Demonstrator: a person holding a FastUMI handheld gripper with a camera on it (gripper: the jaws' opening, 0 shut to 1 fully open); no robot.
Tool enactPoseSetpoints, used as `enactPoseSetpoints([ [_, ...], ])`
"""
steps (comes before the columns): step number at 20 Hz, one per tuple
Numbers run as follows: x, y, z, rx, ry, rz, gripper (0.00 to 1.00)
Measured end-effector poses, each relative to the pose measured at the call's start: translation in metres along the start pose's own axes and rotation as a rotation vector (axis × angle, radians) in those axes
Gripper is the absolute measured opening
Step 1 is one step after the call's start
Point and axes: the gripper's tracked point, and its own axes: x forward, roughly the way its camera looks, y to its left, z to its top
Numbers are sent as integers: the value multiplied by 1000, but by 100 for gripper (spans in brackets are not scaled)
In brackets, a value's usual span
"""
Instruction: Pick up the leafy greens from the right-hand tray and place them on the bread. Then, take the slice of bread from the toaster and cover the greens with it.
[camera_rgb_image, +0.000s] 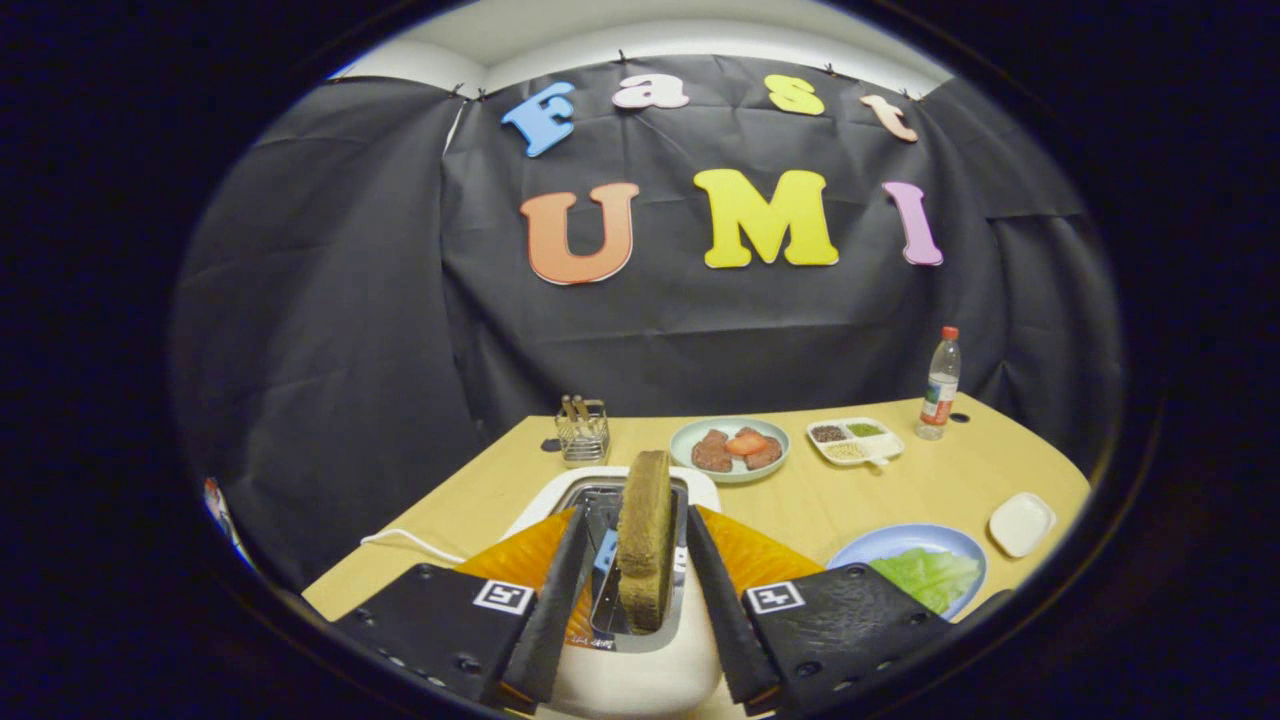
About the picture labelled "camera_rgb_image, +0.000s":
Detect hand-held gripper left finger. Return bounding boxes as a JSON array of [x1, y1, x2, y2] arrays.
[[330, 503, 596, 715]]

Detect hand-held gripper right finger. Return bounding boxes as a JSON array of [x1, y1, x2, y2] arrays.
[[685, 503, 953, 717]]

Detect brown bread slice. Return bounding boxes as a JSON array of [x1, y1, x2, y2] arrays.
[[616, 450, 676, 633]]

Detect green lettuce leaf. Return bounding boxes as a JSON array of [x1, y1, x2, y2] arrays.
[[868, 547, 983, 615]]

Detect white toaster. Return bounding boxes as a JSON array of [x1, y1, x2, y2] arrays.
[[500, 465, 746, 720]]

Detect brown meat slice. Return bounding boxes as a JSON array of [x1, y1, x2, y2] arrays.
[[737, 427, 784, 471], [691, 429, 734, 473]]

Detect pale green plate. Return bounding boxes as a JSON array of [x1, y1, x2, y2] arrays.
[[669, 417, 791, 485]]

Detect blue plate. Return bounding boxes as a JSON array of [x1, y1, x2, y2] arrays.
[[828, 524, 988, 621]]

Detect white divided seasoning tray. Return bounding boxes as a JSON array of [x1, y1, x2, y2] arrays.
[[806, 417, 906, 468]]

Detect black backdrop cloth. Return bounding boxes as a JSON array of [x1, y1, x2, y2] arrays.
[[168, 55, 1126, 591]]

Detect clear red-capped water bottle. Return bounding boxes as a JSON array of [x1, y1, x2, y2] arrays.
[[915, 326, 962, 442]]

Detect white square plate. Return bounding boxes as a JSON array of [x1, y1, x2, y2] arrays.
[[988, 492, 1057, 559]]

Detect wire utensil basket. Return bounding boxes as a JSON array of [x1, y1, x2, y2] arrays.
[[555, 400, 611, 469]]

